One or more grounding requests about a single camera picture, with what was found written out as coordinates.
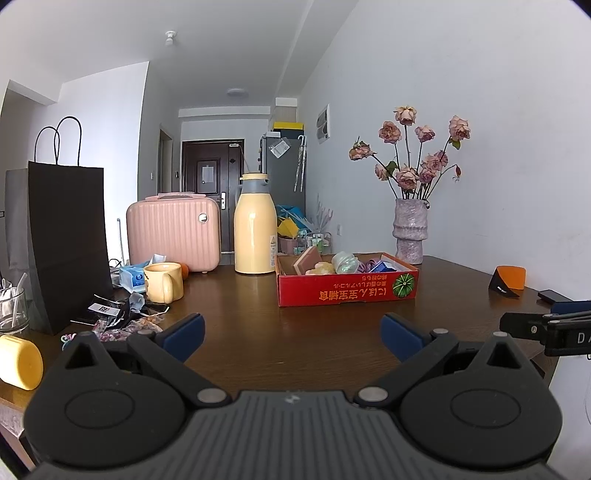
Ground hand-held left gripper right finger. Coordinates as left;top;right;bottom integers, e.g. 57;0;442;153
355;312;527;409

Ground bunch of dried pink roses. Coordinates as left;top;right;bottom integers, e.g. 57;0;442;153
348;105;472;201

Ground yellow cup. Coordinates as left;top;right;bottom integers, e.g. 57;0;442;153
0;335;44;391

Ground blue and yellow bag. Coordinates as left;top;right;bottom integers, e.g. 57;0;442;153
276;205;308;238

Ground red cardboard box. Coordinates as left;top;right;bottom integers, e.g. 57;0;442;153
276;252;420;307

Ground blue tissue pack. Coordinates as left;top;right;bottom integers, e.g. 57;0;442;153
119;264;148;293

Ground wire rack with bottles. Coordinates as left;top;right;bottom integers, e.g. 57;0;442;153
298;231;333;256

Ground grey paper bag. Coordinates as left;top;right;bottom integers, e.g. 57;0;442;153
4;168;35;301

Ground pink ribbed suitcase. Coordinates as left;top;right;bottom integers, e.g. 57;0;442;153
126;193;221;273

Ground dark brown entrance door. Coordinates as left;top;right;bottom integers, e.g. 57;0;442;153
181;139;245;254

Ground yellow thermos jug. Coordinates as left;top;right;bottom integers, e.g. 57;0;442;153
233;173;278;274

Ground orange and black case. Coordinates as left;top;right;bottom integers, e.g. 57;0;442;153
488;265;527;291

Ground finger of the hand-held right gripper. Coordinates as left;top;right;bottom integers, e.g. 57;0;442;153
542;300;591;324
500;312;552;343

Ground white wall panel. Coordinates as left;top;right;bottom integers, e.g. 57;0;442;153
317;104;332;144

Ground grey refrigerator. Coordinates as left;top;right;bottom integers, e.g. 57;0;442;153
260;134;306;217

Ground folded clear umbrella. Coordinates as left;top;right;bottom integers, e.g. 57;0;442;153
294;135;308;191

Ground black paper bag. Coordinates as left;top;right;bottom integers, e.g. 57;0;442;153
28;116;114;335

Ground wooden interior door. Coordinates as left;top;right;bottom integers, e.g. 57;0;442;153
158;129;174;195

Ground yellow mug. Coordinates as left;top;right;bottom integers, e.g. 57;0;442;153
143;262;184;304

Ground dried lavender stems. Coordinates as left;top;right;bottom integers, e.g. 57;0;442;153
308;194;333;234

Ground black packet with white label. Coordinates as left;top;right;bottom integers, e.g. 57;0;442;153
71;294;130;329

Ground grey crumpled wrapper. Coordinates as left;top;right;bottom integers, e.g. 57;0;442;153
128;292;169;317

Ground clear glass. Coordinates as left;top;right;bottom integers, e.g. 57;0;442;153
0;287;31;334

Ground pink and white sponge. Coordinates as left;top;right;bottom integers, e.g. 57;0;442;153
293;246;323;274

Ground purple ceramic vase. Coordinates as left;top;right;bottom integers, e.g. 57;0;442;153
393;198;430;265

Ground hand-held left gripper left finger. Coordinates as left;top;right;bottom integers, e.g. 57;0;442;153
65;313;232;408

